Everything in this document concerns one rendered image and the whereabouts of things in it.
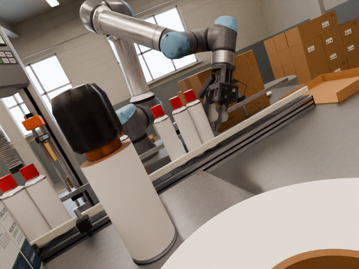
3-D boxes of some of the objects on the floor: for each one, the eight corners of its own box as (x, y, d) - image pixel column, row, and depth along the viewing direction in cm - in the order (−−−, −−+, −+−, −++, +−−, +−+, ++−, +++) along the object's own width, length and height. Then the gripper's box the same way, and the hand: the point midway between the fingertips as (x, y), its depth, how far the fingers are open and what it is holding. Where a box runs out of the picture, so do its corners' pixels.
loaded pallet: (314, 100, 348) (294, 27, 323) (279, 101, 428) (260, 42, 403) (372, 70, 367) (357, -1, 342) (327, 76, 447) (312, 19, 422)
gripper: (218, 61, 67) (212, 131, 68) (243, 66, 70) (236, 133, 71) (204, 67, 75) (199, 129, 76) (227, 71, 78) (222, 132, 79)
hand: (213, 127), depth 76 cm, fingers closed, pressing on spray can
